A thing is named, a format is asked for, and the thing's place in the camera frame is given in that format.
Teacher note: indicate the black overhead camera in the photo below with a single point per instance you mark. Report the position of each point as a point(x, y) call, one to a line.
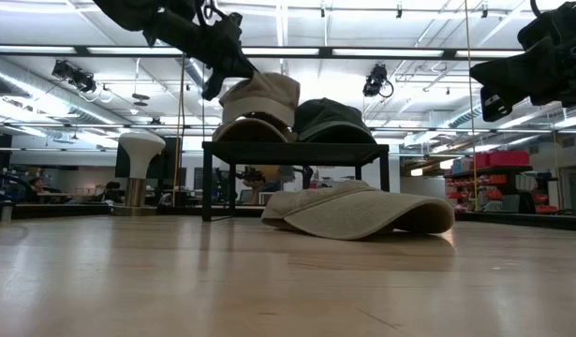
point(375, 80)

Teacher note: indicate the black perforated metal rack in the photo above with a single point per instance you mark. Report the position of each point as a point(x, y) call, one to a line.
point(292, 152)

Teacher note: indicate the black aluminium table frame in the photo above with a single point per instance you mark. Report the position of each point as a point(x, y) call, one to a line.
point(526, 221)

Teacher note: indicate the silver ventilation duct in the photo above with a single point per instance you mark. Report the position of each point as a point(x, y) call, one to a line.
point(30, 89)

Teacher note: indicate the red storage bin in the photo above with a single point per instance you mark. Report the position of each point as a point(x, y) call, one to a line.
point(510, 159)
point(482, 160)
point(497, 179)

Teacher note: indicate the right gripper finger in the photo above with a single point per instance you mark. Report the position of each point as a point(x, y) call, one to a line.
point(526, 56)
point(517, 82)

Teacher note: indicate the shelf with storage bins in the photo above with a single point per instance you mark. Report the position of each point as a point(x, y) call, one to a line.
point(503, 169)

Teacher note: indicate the white desk lamp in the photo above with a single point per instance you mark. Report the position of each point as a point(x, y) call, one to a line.
point(140, 150)

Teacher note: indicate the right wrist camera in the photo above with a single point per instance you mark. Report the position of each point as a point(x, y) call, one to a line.
point(550, 23)

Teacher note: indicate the person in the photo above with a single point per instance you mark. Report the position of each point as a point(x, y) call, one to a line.
point(274, 174)
point(37, 185)

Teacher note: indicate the black ceiling-mounted device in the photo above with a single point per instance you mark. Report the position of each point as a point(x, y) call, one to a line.
point(74, 75)

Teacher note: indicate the black overhead beam with lights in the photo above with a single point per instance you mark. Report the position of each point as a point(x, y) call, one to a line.
point(325, 52)

